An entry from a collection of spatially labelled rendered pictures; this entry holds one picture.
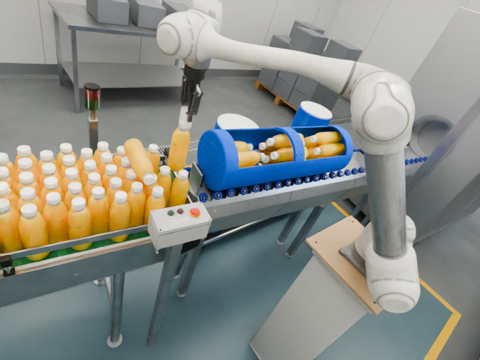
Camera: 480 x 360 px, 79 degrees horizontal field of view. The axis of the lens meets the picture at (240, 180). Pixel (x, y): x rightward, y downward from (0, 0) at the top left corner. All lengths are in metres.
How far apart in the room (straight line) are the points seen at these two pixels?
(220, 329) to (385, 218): 1.44
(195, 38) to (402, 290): 0.94
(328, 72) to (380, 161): 0.30
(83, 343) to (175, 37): 1.68
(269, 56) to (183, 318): 1.67
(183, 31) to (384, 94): 0.50
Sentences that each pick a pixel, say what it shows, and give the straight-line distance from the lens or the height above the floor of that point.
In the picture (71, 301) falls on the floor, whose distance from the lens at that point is 2.15.
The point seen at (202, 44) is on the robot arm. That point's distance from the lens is 0.85.
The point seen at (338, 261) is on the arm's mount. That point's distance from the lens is 1.33.
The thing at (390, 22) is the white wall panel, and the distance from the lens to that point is 6.56.
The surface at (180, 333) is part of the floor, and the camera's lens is 2.06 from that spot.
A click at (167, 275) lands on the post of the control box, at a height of 0.75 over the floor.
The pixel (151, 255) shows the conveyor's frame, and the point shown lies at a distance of 1.32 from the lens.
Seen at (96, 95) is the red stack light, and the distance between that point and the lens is 1.42.
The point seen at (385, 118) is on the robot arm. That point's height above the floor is 1.68.
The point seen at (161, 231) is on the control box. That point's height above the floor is 1.10.
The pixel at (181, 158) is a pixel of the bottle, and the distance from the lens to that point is 1.22.
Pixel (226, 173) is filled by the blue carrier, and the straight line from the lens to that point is 1.26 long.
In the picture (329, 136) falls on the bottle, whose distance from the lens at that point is 1.79.
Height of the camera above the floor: 1.88
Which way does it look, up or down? 37 degrees down
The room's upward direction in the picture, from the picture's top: 21 degrees clockwise
